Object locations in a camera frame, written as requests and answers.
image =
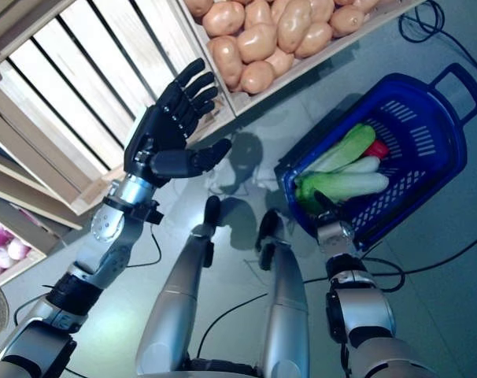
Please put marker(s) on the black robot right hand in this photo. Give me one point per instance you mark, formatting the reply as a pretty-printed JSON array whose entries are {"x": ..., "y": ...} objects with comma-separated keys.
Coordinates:
[{"x": 330, "y": 210}]

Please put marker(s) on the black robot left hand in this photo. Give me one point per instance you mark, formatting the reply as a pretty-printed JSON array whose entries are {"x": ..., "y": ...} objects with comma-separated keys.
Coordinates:
[{"x": 163, "y": 138}]

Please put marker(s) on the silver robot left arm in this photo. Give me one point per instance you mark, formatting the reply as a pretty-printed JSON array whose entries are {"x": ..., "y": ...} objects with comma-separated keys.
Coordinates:
[{"x": 108, "y": 228}]

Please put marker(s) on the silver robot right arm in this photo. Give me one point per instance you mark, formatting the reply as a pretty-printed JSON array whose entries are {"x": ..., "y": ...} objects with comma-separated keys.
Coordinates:
[{"x": 360, "y": 307}]

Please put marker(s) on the blue plastic shopping basket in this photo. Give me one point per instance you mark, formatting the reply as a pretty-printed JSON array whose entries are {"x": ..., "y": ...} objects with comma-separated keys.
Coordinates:
[{"x": 419, "y": 118}]

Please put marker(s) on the red bell pepper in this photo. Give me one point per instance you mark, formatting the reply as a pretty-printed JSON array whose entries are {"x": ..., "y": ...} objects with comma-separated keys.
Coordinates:
[{"x": 378, "y": 149}]

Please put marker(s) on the wooden slat crate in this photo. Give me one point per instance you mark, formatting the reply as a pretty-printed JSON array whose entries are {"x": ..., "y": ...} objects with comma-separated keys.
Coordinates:
[
  {"x": 97, "y": 67},
  {"x": 240, "y": 103},
  {"x": 18, "y": 271}
]

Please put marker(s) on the brown potato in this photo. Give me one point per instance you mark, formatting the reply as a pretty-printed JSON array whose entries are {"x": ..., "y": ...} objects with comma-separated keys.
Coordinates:
[
  {"x": 257, "y": 42},
  {"x": 226, "y": 61},
  {"x": 346, "y": 21},
  {"x": 294, "y": 25},
  {"x": 222, "y": 19},
  {"x": 314, "y": 40},
  {"x": 257, "y": 77}
]

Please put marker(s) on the wooden display shelf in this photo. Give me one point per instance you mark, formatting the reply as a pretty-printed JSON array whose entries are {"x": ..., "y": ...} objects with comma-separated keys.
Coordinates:
[{"x": 26, "y": 185}]

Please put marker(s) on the silver robot left leg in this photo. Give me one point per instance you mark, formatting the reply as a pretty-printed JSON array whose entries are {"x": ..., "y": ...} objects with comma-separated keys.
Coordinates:
[{"x": 175, "y": 307}]

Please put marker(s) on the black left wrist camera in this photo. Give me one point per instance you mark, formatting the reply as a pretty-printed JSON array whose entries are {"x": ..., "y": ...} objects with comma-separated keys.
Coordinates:
[{"x": 152, "y": 213}]

